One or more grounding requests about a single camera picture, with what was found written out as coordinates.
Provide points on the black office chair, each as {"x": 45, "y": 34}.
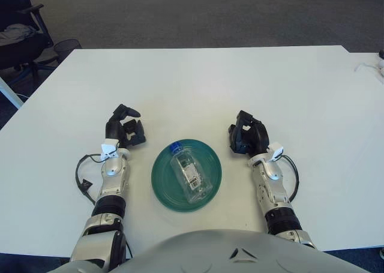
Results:
{"x": 21, "y": 49}

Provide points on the clear plastic bottle blue cap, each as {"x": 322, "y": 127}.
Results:
{"x": 192, "y": 177}

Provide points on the grey robot torso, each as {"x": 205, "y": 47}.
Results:
{"x": 225, "y": 255}

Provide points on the white desk leg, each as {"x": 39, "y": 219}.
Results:
{"x": 10, "y": 93}

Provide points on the green round plate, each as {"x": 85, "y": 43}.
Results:
{"x": 162, "y": 183}

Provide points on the grey cloth bundle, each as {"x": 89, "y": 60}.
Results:
{"x": 15, "y": 33}

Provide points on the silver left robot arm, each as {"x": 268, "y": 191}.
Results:
{"x": 111, "y": 189}

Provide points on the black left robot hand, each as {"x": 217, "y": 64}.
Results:
{"x": 114, "y": 130}

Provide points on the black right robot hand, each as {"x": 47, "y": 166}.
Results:
{"x": 258, "y": 135}

